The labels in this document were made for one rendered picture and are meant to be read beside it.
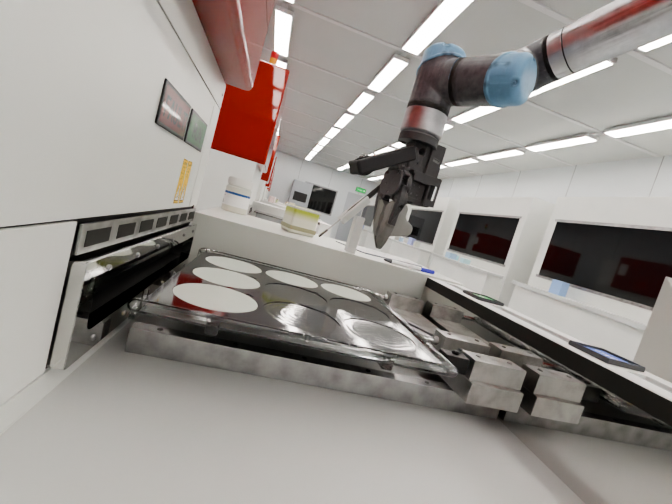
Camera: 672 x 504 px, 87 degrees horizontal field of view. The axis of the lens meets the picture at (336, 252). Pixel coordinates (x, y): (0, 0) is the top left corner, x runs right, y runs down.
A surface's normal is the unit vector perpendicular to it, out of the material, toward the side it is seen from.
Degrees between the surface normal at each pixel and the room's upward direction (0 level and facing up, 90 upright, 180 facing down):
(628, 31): 142
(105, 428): 0
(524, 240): 90
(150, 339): 90
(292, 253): 90
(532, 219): 90
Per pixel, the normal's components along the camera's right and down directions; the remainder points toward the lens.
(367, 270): 0.18, 0.14
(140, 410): 0.28, -0.96
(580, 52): -0.55, 0.70
